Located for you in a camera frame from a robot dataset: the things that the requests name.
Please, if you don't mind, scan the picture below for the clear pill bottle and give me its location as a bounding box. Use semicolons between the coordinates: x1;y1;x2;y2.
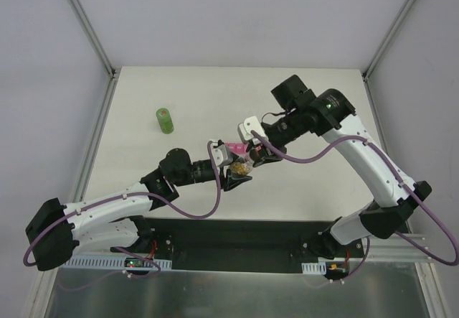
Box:
229;156;253;176

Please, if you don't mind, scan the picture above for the pink weekly pill organizer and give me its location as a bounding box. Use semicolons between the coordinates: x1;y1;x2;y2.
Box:
225;142;247;155

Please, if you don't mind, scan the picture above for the brown bottle cap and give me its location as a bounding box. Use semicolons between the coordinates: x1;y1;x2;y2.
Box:
249;149;261;162

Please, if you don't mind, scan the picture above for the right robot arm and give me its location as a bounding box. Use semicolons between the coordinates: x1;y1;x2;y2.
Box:
242;75;432;259

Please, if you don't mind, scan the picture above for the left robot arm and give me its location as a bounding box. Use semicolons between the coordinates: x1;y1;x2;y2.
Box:
23;145;254;271

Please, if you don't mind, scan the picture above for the green cylindrical bottle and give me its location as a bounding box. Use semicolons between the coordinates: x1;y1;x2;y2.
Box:
156;108;174;134

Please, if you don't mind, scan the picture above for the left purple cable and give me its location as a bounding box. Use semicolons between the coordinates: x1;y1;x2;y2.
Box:
23;140;223;290

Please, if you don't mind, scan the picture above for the purple cable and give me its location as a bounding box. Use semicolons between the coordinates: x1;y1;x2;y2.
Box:
250;129;459;286
23;140;223;290

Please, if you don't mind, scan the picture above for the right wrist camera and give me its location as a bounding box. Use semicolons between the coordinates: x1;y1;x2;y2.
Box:
237;116;266;145

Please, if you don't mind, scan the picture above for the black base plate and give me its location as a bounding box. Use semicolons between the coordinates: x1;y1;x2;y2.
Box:
109;218;371;273

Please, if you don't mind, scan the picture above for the right white cable duct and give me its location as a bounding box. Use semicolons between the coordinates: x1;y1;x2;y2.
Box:
301;262;326;276

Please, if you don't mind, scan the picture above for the white cable duct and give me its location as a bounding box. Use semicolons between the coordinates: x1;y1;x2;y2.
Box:
61;255;157;271
301;262;326;276

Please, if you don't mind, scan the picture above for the left white cable duct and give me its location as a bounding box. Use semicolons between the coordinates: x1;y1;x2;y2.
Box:
61;255;157;271

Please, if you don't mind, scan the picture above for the left aluminium frame post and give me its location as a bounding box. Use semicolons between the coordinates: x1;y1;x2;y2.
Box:
67;0;116;78

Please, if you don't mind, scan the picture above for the aluminium frame post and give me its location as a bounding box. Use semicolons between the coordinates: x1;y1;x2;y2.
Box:
67;0;116;78
362;0;417;83

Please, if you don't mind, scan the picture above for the right aluminium frame post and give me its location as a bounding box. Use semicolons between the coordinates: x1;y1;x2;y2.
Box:
362;0;417;83

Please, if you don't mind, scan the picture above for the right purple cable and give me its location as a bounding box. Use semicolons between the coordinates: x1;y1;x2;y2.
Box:
250;129;459;286

